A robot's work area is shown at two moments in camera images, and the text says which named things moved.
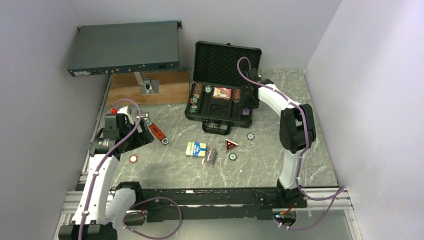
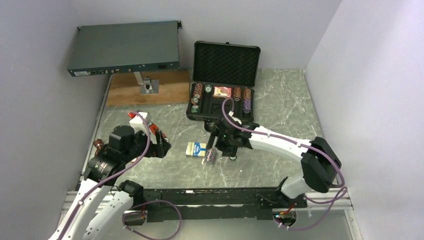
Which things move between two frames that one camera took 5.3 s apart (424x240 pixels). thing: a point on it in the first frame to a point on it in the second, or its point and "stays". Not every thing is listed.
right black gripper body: [249, 102] to [224, 144]
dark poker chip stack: [211, 155] stays
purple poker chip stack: [245, 111] stays
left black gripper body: [138, 139] to [155, 149]
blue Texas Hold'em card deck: [196, 149] stays
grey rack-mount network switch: [113, 48] stays
